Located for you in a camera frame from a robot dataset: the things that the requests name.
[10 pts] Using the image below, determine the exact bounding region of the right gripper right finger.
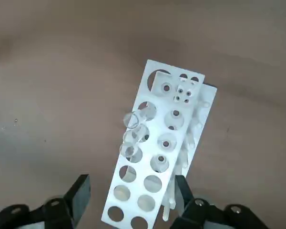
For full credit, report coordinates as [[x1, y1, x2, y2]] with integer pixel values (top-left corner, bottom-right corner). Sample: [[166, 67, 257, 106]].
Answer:
[[175, 175, 270, 229]]

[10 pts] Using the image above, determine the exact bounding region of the clear glass test tube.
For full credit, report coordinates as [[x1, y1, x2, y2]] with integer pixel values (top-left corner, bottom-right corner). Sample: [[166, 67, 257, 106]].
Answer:
[[119, 142, 143, 163], [123, 123, 150, 146], [122, 104, 157, 131]]

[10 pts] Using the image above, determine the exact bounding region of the white test tube rack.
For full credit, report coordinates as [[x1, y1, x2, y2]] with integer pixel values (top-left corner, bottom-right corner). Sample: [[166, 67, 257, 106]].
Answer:
[[101, 59, 218, 229]]

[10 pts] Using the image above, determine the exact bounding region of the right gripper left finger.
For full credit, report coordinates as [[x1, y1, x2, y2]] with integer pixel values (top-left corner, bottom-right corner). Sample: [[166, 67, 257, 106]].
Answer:
[[0, 173, 91, 229]]

